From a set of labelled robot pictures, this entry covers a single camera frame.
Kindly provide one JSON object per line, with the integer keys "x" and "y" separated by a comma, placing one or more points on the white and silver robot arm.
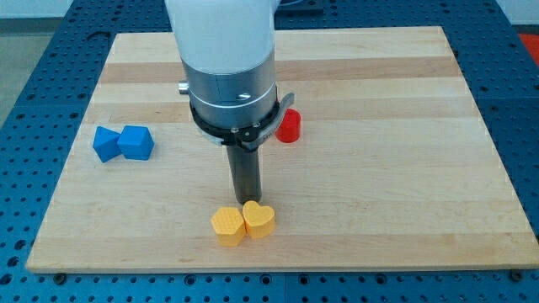
{"x": 227, "y": 49}

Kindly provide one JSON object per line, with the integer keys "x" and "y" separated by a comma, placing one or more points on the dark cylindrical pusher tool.
{"x": 244, "y": 166}

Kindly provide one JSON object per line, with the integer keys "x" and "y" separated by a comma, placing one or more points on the red cylinder block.
{"x": 289, "y": 130}

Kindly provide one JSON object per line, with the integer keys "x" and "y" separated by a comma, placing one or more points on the yellow heart block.
{"x": 259, "y": 219}

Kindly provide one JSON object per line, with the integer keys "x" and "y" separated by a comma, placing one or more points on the yellow hexagon block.
{"x": 229, "y": 226}

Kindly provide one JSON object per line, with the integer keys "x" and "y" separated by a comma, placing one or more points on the blue hexagonal block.
{"x": 136, "y": 142}

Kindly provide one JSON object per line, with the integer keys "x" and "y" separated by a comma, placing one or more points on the blue cube block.
{"x": 105, "y": 143}

